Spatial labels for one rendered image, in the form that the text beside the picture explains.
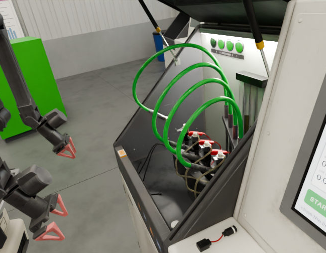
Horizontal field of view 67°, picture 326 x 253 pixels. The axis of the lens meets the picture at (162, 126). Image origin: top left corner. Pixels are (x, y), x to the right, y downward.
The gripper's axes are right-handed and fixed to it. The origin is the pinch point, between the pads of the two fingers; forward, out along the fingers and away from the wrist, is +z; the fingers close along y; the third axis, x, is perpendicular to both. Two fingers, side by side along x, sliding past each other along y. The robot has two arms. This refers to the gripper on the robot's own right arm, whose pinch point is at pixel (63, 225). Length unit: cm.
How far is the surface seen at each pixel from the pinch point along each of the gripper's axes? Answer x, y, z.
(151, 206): -23.2, 2.4, 17.1
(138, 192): -20.4, 11.2, 15.6
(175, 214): -25.5, 6.9, 31.6
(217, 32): -84, 39, -6
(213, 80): -65, 7, -6
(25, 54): 67, 319, -50
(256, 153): -60, -14, 8
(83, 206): 68, 120, 77
